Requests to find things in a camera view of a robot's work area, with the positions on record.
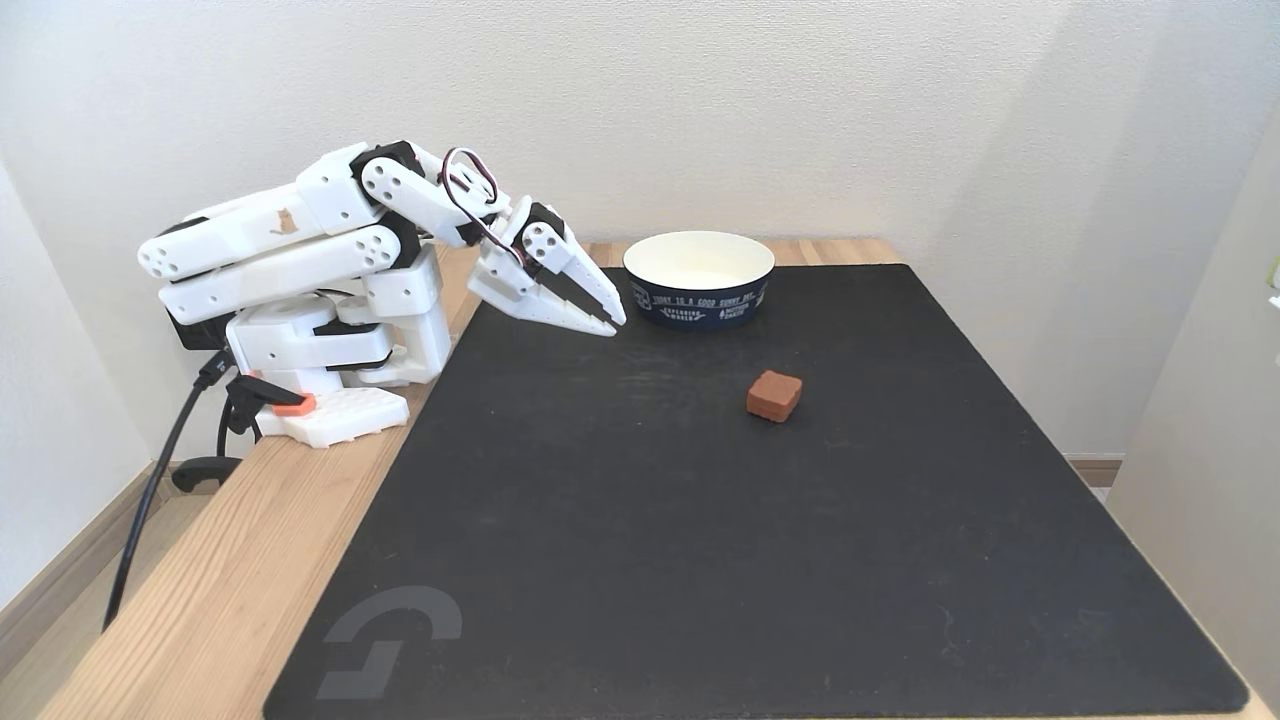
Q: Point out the black desk mat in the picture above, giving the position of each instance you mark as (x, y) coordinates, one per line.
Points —
(700, 540)

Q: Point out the brown cube toy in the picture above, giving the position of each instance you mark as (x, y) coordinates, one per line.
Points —
(774, 396)

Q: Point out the black clamp with orange pad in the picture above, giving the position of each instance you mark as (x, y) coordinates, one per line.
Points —
(255, 395)

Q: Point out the navy paper bowl white print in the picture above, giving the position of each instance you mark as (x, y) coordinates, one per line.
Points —
(700, 295)

